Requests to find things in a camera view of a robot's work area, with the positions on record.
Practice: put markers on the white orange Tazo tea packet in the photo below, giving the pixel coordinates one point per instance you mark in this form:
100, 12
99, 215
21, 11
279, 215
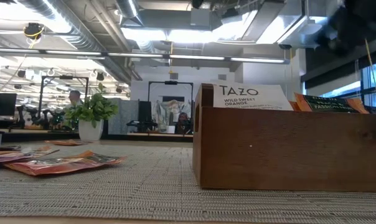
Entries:
253, 98

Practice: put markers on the brown wooden tea box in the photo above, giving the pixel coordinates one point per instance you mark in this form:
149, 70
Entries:
284, 149

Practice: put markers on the black background robot arm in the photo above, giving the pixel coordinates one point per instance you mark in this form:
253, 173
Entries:
41, 118

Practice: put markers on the grey ceiling box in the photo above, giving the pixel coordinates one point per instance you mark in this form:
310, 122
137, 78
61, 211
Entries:
200, 17

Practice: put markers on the long ceiling light strip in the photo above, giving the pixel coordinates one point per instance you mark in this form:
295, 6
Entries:
194, 57

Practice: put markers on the person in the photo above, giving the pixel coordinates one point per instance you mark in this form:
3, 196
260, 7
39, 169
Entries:
75, 98
183, 123

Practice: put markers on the black cabinet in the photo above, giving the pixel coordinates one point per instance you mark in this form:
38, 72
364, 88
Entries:
144, 113

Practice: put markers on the grey partition panel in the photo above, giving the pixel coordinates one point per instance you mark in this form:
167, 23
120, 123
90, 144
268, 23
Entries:
122, 115

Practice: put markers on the green plant in white pot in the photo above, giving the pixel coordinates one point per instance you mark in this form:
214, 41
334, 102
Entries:
91, 112

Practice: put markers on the grey woven placemat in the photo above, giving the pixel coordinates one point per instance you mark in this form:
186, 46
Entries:
113, 193

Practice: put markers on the black computer monitor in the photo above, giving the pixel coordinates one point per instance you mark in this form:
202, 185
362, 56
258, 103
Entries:
2, 104

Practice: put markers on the round silver ventilation duct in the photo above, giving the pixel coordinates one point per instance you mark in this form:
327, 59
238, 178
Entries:
129, 11

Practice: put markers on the black aluminium table frame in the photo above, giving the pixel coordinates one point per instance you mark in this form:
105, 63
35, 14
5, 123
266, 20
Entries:
35, 137

